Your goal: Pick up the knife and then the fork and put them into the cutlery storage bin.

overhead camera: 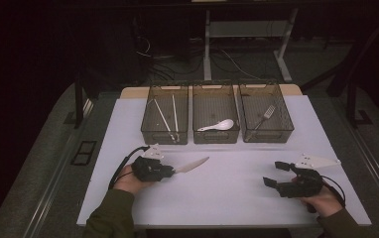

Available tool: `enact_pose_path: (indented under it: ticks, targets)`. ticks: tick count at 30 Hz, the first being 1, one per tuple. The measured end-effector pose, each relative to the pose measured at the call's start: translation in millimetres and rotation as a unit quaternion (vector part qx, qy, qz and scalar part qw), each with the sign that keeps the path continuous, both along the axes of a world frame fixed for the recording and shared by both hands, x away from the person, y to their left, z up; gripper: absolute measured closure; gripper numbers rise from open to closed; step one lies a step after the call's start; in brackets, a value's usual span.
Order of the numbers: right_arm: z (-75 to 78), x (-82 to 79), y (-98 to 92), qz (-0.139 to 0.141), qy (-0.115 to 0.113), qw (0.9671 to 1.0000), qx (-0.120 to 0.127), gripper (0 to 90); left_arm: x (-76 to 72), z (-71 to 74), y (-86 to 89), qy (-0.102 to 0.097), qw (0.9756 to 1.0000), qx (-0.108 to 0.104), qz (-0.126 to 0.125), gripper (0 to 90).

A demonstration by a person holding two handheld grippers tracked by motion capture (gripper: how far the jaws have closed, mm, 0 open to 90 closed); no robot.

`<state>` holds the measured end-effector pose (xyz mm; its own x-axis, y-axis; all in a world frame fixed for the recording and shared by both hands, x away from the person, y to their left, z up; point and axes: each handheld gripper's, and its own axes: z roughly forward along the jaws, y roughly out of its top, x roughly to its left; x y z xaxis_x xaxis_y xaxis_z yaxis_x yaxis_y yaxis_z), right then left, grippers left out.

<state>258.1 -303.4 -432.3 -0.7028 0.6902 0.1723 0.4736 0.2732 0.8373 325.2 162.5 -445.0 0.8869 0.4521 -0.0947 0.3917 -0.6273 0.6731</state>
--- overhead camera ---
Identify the person's right hand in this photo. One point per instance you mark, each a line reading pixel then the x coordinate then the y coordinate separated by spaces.
pixel 323 201

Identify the silver fork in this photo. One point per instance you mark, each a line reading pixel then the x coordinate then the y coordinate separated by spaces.
pixel 267 115

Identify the white metal desk frame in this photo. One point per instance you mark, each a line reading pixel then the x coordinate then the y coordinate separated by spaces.
pixel 243 29

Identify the white ceramic spoon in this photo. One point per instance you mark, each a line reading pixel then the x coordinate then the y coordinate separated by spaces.
pixel 222 125

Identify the white table mat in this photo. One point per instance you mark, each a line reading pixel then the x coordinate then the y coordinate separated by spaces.
pixel 210 205

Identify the metal fork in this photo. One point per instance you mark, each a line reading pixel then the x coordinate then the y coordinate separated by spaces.
pixel 192 164

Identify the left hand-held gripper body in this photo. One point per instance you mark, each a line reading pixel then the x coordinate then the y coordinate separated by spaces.
pixel 148 170

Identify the brown transparent plastic basket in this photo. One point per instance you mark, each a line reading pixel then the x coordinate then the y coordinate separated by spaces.
pixel 215 109
pixel 277 122
pixel 166 115

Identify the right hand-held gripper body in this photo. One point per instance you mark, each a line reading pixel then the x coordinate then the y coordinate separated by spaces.
pixel 305 185

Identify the black metal stand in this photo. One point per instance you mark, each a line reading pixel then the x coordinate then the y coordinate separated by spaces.
pixel 78 105
pixel 353 99

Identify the person's left hand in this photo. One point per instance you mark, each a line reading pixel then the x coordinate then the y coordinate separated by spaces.
pixel 128 181

